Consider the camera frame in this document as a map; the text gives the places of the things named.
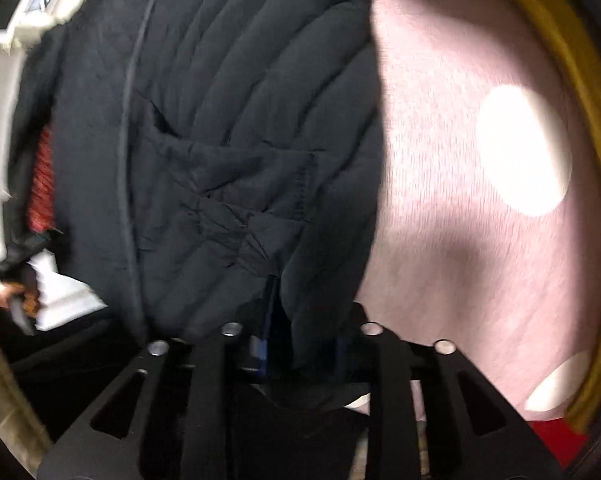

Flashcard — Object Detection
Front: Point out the white appliance with panel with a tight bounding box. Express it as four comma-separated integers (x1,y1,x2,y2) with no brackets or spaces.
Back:
0,0,131,56

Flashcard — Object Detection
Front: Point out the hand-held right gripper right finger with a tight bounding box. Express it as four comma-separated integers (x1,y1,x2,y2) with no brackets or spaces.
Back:
330,320,565,480

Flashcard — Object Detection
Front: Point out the red patterned cloth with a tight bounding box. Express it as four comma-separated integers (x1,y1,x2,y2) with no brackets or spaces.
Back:
26,127,64,233

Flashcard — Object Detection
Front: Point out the pink polka dot blanket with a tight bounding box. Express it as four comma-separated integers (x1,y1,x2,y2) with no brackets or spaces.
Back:
353,0,593,421

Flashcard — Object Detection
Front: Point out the black quilted jacket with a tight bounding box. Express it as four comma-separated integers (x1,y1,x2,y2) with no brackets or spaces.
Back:
0,0,396,411

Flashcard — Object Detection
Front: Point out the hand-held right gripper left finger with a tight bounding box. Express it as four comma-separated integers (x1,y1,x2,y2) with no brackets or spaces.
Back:
36,280,281,480

